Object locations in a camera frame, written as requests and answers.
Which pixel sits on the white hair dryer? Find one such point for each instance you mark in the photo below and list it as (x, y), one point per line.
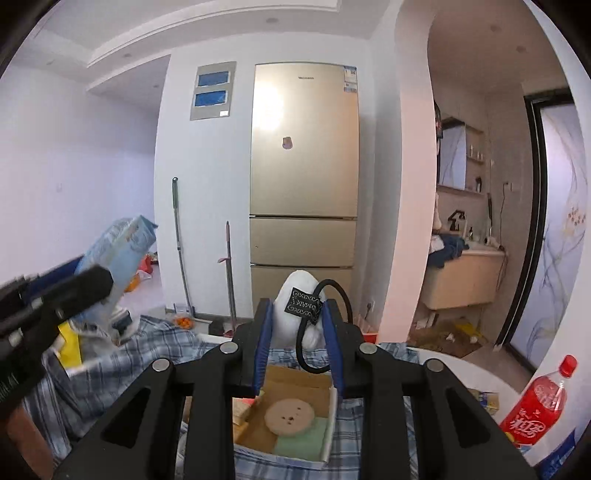
(493, 242)

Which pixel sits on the grey wall panel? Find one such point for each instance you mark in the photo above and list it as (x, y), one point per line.
(213, 92)

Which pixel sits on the fridge label sticker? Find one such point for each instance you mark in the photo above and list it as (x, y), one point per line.
(350, 79)

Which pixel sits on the gold refrigerator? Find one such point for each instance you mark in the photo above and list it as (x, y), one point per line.
(300, 194)

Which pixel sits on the beige vanity cabinet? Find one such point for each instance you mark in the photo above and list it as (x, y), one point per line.
(466, 281)

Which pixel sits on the person's left forearm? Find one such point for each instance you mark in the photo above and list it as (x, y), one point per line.
(23, 443)

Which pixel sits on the white round table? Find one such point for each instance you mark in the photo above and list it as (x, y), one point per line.
(485, 374)

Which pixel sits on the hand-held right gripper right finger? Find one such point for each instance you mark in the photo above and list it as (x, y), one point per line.
(333, 355)

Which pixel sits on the green sponge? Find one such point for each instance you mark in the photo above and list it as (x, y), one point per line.
(307, 443)

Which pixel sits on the cardboard box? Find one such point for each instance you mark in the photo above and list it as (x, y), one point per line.
(295, 381)

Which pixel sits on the mirror cabinet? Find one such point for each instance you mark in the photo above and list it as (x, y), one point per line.
(452, 157)

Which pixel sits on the blue clothes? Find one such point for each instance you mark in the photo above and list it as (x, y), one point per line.
(450, 249)

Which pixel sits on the red cola bottle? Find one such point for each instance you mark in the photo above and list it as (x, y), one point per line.
(538, 406)

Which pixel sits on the floral glass door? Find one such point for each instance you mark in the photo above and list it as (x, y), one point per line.
(561, 230)

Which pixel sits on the light blue tissue packet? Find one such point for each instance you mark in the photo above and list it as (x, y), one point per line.
(124, 249)

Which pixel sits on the small yellow box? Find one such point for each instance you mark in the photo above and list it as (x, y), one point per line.
(485, 400)

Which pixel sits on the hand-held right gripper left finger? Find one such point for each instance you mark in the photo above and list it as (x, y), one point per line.
(259, 355)

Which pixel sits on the blue plaid blanket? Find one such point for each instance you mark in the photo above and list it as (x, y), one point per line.
(157, 332)

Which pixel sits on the red bag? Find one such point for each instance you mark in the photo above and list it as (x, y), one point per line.
(145, 265)

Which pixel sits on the white plastic bag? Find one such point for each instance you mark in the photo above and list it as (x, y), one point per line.
(92, 337)

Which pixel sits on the pink fridge magnet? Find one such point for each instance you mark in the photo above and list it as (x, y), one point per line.
(287, 142)

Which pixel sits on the bag of oranges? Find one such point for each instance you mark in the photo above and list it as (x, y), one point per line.
(183, 321)

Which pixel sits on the flattened cardboard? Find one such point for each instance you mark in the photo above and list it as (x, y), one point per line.
(448, 337)

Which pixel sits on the black faucet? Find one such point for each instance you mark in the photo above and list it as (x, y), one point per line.
(456, 220)

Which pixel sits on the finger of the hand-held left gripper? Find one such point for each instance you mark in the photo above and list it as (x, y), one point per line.
(55, 304)
(57, 270)

